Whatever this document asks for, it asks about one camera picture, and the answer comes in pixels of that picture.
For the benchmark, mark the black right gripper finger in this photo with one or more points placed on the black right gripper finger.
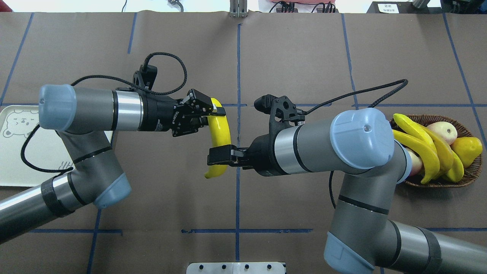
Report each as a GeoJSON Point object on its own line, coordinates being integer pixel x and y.
{"type": "Point", "coordinates": [227, 155]}

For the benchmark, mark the pink peach front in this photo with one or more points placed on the pink peach front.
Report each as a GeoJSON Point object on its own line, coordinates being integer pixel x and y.
{"type": "Point", "coordinates": [417, 163]}

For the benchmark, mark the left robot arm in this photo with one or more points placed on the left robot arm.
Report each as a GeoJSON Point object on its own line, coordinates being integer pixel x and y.
{"type": "Point", "coordinates": [81, 116]}

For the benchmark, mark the yellow banana front short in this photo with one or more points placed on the yellow banana front short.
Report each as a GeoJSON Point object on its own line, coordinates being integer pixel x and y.
{"type": "Point", "coordinates": [456, 172]}

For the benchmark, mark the pink peach rear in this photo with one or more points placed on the pink peach rear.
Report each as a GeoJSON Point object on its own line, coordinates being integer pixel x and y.
{"type": "Point", "coordinates": [445, 130]}

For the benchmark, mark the white bear print tray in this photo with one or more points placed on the white bear print tray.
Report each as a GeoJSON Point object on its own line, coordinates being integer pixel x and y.
{"type": "Point", "coordinates": [45, 150]}

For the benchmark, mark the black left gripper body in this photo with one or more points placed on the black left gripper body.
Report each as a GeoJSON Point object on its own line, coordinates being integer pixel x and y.
{"type": "Point", "coordinates": [159, 113]}

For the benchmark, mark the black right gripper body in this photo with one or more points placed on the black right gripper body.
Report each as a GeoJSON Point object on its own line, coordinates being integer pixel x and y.
{"type": "Point", "coordinates": [262, 156]}

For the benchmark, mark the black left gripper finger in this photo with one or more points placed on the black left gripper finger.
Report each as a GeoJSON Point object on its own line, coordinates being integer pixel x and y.
{"type": "Point", "coordinates": [193, 124]}
{"type": "Point", "coordinates": [202, 105]}

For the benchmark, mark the brown wicker basket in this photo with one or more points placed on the brown wicker basket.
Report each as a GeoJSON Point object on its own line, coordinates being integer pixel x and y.
{"type": "Point", "coordinates": [470, 174]}

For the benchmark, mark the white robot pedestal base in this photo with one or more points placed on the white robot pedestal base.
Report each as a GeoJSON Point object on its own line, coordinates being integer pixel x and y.
{"type": "Point", "coordinates": [266, 267]}

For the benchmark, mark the pink peach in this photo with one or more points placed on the pink peach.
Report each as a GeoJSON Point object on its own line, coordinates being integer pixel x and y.
{"type": "Point", "coordinates": [445, 130]}
{"type": "Point", "coordinates": [417, 163]}

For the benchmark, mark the yellow banana top long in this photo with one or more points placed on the yellow banana top long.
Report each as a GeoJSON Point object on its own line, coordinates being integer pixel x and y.
{"type": "Point", "coordinates": [426, 153]}

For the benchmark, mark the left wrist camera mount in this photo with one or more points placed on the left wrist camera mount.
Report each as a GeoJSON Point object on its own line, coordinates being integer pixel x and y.
{"type": "Point", "coordinates": [145, 76]}

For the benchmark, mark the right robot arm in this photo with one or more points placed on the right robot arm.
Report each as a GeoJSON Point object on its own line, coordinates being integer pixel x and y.
{"type": "Point", "coordinates": [361, 144]}

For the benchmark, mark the yellow pear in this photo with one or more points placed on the yellow pear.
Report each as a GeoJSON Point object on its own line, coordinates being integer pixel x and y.
{"type": "Point", "coordinates": [467, 149]}

